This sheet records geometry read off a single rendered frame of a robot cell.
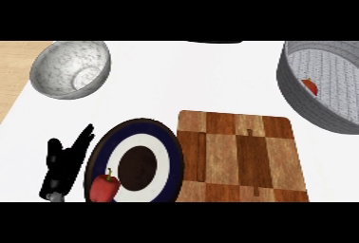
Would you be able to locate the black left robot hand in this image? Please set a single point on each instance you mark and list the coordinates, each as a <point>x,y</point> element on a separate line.
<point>62,164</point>

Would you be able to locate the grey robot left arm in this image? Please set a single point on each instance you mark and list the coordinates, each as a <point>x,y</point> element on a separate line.
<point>56,198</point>

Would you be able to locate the checkered wooden cutting board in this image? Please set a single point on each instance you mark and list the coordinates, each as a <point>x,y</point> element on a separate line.
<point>241,158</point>

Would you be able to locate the grey wicker basket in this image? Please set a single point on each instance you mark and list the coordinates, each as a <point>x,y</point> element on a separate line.
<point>322,85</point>

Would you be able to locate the red bell pepper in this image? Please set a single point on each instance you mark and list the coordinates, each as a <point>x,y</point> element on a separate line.
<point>104,187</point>

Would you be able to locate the blue and white plate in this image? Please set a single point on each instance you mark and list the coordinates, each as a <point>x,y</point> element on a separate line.
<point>135,161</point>

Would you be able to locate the speckled grey metal bowl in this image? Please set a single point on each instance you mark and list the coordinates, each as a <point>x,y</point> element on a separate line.
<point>70,71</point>

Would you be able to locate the red fruit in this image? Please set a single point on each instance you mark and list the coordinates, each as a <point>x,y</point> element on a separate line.
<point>311,86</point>

